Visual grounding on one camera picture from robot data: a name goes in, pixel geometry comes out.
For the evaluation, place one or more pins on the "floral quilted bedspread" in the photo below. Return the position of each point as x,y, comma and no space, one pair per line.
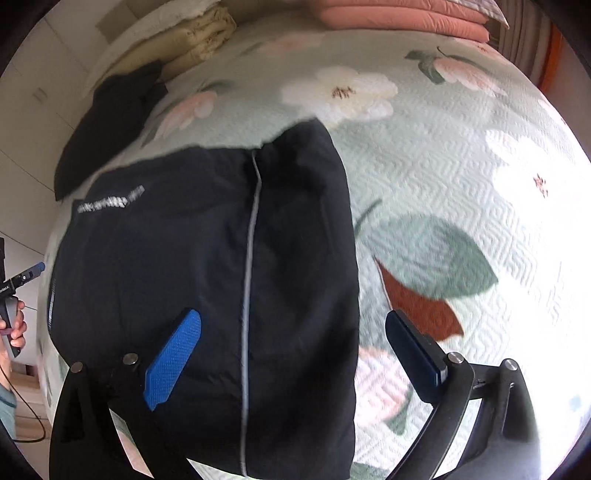
438,207

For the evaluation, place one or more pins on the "beige curtain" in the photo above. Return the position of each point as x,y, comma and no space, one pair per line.
521,37

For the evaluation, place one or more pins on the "person's left forearm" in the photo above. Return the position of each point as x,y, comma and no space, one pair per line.
5,410

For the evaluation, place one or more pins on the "black pants garment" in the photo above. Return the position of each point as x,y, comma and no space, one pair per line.
184,277

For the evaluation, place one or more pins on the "white wardrobe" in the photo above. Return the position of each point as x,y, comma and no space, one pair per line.
27,115

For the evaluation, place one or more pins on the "person's left hand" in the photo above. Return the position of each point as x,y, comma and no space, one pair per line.
18,327

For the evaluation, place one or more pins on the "beige folded blanket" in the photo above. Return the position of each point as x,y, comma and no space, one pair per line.
184,41

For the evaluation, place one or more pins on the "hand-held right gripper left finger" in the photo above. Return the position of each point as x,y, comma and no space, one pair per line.
174,355

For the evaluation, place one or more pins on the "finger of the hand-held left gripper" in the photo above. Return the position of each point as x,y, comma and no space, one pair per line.
34,268

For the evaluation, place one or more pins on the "black folded garment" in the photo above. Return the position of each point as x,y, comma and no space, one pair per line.
111,124

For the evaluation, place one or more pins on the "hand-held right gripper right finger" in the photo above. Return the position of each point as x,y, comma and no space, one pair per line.
418,355

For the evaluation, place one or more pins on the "pink folded quilt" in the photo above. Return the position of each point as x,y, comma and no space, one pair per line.
406,16

